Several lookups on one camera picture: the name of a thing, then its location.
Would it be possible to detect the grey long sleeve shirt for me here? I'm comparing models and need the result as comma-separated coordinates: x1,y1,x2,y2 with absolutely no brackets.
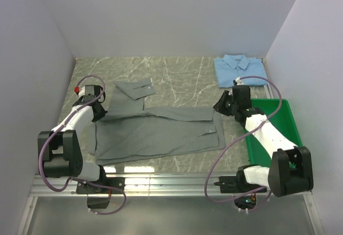
87,78,226,165

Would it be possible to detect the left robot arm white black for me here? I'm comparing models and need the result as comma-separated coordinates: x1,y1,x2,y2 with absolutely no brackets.
38,85,108,193

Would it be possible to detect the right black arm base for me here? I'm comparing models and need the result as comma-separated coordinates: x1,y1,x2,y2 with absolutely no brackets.
213,176,267,212

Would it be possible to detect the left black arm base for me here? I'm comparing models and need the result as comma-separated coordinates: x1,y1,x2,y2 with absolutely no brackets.
76,177,127,215

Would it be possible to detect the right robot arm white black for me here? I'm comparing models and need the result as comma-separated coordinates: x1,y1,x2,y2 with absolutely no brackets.
213,85,314,197

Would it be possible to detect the folded light blue shirt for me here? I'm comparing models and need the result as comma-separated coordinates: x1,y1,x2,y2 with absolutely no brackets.
214,55,267,88

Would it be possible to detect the green plastic tray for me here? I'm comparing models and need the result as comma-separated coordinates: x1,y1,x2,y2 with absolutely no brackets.
245,98,303,167

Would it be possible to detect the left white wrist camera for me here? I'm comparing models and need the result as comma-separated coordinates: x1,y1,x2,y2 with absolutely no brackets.
74,86,85,97

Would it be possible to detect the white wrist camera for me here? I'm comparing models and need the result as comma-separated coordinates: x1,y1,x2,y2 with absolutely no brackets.
233,77,244,86
74,86,85,97

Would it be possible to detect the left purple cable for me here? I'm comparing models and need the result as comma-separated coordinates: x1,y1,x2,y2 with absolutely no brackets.
38,74,127,216

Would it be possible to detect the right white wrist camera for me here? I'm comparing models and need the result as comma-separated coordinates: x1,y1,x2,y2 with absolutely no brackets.
233,77,244,86

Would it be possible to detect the aluminium mounting rail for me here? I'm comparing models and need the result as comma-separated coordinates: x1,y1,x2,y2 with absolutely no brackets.
18,173,324,234

